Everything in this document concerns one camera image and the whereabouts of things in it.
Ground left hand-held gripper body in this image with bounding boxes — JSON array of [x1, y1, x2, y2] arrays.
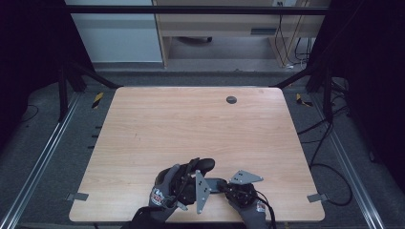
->
[[171, 165, 212, 215]]

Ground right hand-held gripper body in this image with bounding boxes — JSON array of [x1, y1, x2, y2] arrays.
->
[[224, 169, 265, 208]]

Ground black stapler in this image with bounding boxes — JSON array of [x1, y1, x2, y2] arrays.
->
[[159, 157, 229, 195]]

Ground grey tape tab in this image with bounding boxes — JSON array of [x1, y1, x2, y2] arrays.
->
[[307, 193, 329, 203], [66, 192, 90, 202]]

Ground yellow black tape strip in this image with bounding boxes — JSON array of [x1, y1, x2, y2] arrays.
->
[[91, 92, 105, 110], [295, 93, 313, 108]]

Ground dark flat object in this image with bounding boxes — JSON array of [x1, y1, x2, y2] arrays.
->
[[176, 35, 213, 45]]

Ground light wooden desk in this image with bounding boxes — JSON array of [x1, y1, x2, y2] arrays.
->
[[152, 0, 330, 69]]

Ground white cabinet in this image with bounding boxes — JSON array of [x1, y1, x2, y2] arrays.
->
[[65, 0, 163, 64]]

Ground black curtain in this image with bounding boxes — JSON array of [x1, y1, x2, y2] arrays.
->
[[0, 0, 96, 147], [307, 0, 405, 192]]

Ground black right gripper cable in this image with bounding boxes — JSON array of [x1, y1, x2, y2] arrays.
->
[[254, 190, 279, 229]]

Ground black looped floor cable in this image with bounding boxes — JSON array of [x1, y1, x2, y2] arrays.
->
[[309, 162, 353, 207]]

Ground black floor cable bundle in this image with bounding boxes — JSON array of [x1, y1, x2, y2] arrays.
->
[[297, 77, 352, 168]]

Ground aluminium floor rail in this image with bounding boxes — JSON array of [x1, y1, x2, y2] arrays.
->
[[309, 94, 386, 229], [0, 92, 82, 229]]

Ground black diagonal frame brace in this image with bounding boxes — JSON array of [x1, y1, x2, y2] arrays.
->
[[67, 61, 123, 90], [270, 66, 323, 90]]

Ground black frame post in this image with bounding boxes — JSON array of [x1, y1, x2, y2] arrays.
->
[[57, 61, 70, 122], [323, 63, 334, 123]]

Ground black cables under desk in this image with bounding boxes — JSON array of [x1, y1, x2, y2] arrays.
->
[[274, 1, 312, 70]]

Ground black horizontal frame bar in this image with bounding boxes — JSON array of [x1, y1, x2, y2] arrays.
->
[[65, 4, 330, 16]]

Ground thin black floor cable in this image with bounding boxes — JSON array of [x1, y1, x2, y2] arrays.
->
[[18, 104, 40, 124]]

